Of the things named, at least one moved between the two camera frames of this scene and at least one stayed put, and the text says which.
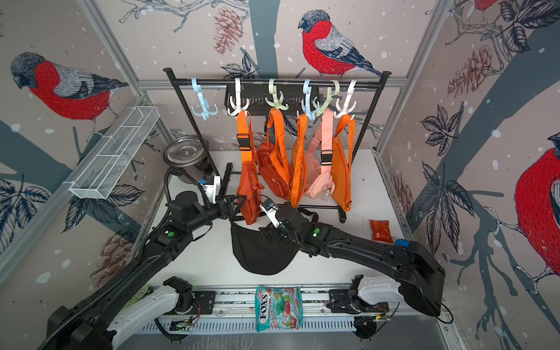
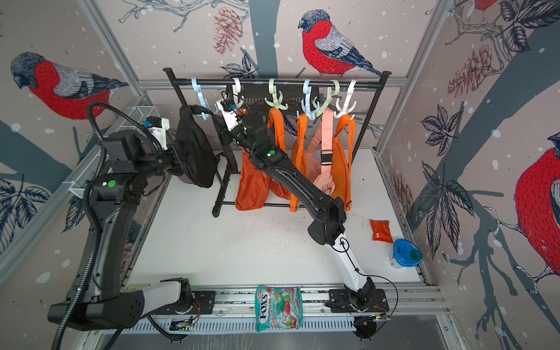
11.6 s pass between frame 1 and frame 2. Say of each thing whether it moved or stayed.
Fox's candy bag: stayed
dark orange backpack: stayed
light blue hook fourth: stayed
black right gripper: moved
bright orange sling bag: stayed
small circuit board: stayed
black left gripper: moved
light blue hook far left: stayed
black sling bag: moved
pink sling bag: stayed
